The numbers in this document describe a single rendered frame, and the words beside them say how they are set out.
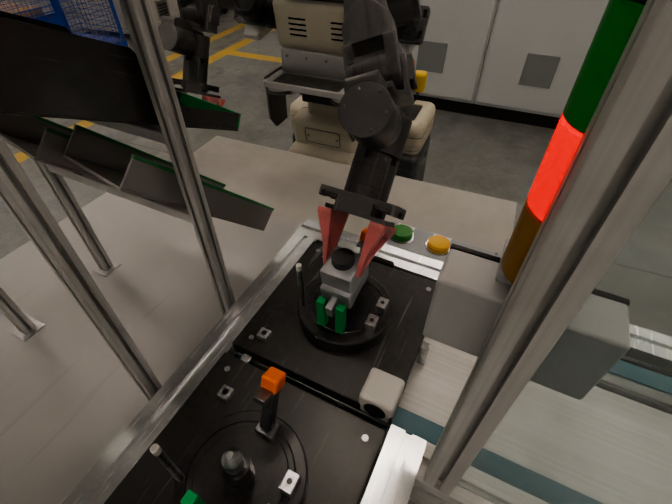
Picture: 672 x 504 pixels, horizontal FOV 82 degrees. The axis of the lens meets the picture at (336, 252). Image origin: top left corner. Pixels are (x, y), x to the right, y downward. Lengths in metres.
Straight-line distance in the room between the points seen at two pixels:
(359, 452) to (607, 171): 0.40
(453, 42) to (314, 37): 2.37
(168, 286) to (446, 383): 0.55
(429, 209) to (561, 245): 0.79
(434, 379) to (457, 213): 0.49
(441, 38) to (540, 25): 0.67
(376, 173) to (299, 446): 0.32
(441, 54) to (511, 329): 3.31
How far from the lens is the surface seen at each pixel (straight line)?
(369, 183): 0.47
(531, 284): 0.22
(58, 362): 0.82
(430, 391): 0.60
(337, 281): 0.49
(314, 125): 1.29
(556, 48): 3.45
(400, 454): 0.52
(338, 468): 0.49
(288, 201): 0.99
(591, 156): 0.18
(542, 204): 0.23
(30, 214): 0.41
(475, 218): 0.98
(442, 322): 0.31
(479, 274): 0.29
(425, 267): 0.70
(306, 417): 0.51
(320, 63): 1.18
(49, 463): 0.73
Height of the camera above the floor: 1.44
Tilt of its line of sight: 44 degrees down
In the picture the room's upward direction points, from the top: straight up
